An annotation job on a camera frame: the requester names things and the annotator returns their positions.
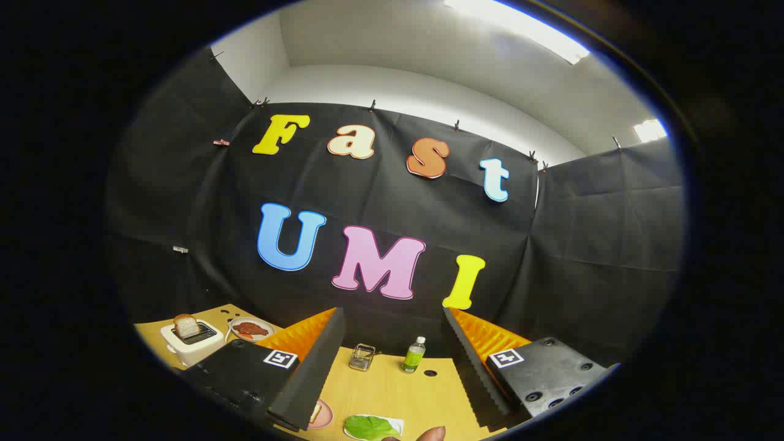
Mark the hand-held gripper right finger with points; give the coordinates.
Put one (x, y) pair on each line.
(478, 373)

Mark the green drink bottle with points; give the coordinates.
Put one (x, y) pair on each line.
(413, 356)

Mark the pink round plate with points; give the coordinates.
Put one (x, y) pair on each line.
(326, 416)

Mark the white square plate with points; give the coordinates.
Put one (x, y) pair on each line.
(396, 422)

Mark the small ceiling light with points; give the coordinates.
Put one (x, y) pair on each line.
(649, 130)

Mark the white bread slice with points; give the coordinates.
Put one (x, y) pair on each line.
(315, 413)

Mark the white toaster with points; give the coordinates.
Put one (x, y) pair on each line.
(190, 352)

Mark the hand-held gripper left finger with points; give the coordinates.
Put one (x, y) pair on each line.
(312, 373)

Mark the toasted bread slice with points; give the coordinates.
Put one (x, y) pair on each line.
(186, 326)

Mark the black backdrop cloth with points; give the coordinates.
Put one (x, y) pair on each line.
(367, 184)

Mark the group of backdrop clips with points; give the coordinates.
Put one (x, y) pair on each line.
(221, 142)

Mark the long ceiling light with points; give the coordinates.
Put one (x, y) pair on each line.
(520, 27)

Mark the green lettuce leaf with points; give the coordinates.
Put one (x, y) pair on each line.
(367, 427)

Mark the white round meat plate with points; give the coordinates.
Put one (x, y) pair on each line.
(236, 324)

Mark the red meat slice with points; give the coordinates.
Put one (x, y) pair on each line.
(250, 329)

